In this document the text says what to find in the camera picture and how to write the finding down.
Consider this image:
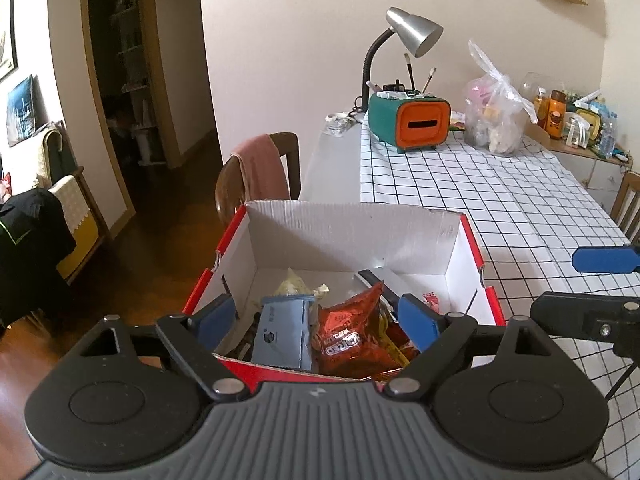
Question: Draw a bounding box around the silver desk lamp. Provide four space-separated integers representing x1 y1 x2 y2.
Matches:
350 6 444 123

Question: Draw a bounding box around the silver snack packet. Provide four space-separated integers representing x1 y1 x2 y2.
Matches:
356 267 401 311

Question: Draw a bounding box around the white plastic pouch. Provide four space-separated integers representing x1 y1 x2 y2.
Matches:
562 112 593 148

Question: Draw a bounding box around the clear glass jar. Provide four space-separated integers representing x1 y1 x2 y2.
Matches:
520 71 556 101

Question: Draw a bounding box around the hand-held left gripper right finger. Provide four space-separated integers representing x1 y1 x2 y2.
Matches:
382 294 571 402

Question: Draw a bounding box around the armchair with beige cloth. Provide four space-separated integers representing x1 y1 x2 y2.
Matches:
35 120 113 283

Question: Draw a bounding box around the clear plastic bag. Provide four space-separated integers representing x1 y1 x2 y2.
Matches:
462 40 538 157

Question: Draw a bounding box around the green and yellow container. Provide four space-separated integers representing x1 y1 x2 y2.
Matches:
575 107 604 143

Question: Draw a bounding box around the grey-blue snack packet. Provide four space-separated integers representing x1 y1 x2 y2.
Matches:
251 294 321 373

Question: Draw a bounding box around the pink towel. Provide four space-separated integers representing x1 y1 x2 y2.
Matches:
231 135 292 202

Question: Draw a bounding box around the beige snack packet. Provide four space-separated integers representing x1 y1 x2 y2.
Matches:
272 267 331 298

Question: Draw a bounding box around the white sideboard cabinet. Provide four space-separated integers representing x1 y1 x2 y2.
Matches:
522 130 633 216

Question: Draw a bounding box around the large framed wall picture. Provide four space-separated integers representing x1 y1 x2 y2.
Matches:
0 0 20 83

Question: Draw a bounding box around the orange bottle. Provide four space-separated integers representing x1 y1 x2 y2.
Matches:
546 89 568 140

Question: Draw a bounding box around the wooden chair with towel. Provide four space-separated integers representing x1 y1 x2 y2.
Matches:
215 132 302 226

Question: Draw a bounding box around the dark storage shelf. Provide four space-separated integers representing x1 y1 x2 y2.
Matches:
100 0 168 168

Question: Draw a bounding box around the teal and orange tissue box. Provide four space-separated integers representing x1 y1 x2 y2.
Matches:
367 89 452 155

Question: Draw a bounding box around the clear water bottle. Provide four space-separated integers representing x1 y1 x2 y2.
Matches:
597 120 619 158

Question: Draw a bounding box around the black garment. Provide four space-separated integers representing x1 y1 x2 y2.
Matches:
0 187 77 331

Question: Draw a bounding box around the yellow bottle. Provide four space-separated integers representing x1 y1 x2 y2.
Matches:
532 86 550 128

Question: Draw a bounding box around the dark green snack packet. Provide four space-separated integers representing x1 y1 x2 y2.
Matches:
220 310 261 361

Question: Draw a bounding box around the brown cookie packet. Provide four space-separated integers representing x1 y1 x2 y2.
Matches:
310 282 418 380

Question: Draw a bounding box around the white checkered tablecloth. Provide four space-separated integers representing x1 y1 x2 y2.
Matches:
360 110 640 476

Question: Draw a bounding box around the brown paper bag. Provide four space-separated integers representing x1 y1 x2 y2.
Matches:
520 120 553 144

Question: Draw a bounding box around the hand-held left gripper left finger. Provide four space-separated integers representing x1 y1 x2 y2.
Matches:
75 294 251 403

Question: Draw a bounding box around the wooden slat-back chair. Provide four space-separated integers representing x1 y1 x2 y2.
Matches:
610 170 640 243

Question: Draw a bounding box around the small clear dish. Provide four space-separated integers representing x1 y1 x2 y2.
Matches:
324 111 353 137

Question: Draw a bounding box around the red cardboard box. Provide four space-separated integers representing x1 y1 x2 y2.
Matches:
182 200 507 386

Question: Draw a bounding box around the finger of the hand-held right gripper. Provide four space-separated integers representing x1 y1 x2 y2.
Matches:
571 244 640 276
530 290 640 358

